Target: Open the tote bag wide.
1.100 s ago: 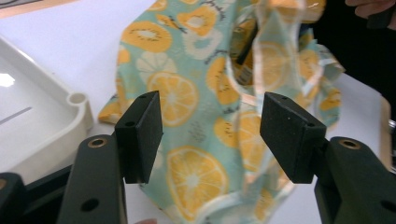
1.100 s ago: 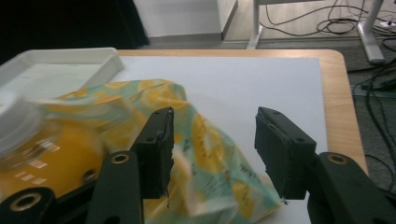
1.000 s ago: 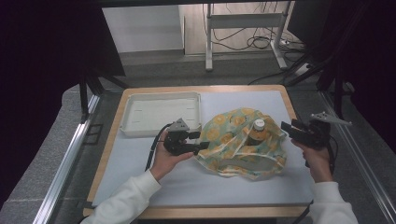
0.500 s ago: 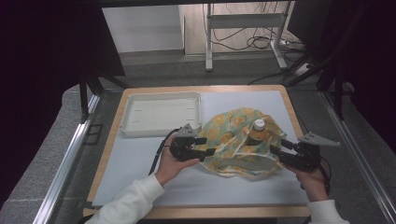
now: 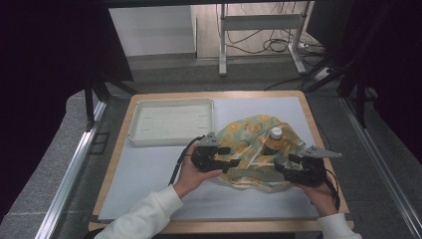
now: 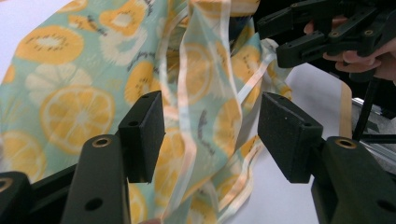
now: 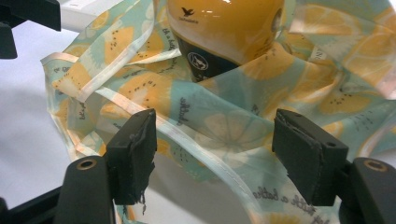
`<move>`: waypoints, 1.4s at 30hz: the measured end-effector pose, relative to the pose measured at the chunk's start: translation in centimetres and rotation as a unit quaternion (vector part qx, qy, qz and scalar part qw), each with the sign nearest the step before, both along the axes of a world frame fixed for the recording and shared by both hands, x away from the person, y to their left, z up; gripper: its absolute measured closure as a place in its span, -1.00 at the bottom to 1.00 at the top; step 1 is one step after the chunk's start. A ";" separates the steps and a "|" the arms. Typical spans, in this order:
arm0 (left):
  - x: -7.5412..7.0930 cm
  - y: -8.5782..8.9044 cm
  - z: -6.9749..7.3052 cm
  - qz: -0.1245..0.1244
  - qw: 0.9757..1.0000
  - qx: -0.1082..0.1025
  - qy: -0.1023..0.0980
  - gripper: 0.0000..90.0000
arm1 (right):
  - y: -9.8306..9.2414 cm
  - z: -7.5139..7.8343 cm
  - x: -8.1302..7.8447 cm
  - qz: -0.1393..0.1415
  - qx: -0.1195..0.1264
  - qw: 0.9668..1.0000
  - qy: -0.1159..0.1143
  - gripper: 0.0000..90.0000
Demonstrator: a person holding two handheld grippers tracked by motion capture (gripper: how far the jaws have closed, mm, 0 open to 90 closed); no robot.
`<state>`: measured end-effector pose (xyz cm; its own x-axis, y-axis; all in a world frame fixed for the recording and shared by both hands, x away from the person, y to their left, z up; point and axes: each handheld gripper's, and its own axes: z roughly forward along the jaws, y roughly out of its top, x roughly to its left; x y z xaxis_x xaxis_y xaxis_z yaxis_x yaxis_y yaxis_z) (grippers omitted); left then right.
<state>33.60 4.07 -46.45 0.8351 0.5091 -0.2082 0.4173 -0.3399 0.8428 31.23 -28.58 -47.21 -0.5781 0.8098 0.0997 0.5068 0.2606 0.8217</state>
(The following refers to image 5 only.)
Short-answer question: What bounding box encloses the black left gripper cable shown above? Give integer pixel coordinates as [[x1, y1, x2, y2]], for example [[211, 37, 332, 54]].
[[167, 134, 205, 187]]

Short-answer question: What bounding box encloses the person's right hand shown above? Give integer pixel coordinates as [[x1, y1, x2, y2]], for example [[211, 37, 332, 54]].
[[294, 180, 339, 218]]

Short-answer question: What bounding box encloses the white metal desk frame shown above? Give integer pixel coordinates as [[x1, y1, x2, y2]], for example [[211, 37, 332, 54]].
[[218, 1, 315, 77]]

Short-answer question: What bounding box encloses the white power strip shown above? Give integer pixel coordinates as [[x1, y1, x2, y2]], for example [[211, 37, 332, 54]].
[[313, 67, 333, 83]]

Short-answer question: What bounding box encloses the dark curtain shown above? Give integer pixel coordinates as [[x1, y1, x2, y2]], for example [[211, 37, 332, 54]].
[[0, 0, 134, 222], [307, 0, 422, 157]]

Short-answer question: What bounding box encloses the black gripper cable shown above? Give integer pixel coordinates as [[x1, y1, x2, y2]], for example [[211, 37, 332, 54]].
[[167, 134, 205, 187], [324, 168, 341, 212]]

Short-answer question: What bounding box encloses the orange juice bottle white cap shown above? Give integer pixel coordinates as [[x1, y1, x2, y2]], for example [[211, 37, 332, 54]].
[[263, 126, 285, 157]]

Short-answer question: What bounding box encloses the orange-print cloth bag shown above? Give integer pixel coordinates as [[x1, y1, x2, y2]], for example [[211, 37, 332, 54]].
[[213, 114, 307, 193]]

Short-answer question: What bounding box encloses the tangle of black floor cables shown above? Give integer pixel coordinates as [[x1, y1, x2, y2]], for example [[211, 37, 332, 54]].
[[225, 29, 321, 56]]

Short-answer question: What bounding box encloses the white plastic tray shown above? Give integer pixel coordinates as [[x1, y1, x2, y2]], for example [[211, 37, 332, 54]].
[[127, 98, 216, 147]]

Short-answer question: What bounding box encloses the person's left hand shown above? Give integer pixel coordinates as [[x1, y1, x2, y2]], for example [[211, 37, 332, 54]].
[[172, 150, 224, 199]]

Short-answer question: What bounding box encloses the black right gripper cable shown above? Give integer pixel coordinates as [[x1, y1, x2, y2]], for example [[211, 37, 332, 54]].
[[324, 168, 341, 212]]

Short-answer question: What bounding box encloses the black metal stand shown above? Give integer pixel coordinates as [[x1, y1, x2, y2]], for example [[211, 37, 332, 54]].
[[84, 74, 138, 131], [304, 49, 370, 129]]

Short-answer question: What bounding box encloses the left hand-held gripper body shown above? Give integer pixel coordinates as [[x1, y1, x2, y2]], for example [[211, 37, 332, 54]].
[[190, 131, 231, 174]]

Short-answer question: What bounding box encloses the black floor bracket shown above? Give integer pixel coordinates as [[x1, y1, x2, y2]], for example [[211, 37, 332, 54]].
[[88, 131, 110, 155]]

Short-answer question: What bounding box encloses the pale grey table mat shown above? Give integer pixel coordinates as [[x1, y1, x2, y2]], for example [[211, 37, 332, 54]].
[[99, 97, 324, 222]]

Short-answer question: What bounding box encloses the aluminium frame rail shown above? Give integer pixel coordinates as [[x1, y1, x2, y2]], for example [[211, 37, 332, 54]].
[[340, 97, 422, 239], [34, 101, 107, 239]]

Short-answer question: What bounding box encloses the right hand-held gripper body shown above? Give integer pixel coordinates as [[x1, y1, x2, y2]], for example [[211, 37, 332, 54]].
[[283, 144, 342, 187]]

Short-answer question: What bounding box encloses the white cabinet panel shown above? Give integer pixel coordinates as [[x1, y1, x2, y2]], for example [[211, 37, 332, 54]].
[[108, 5, 197, 58]]

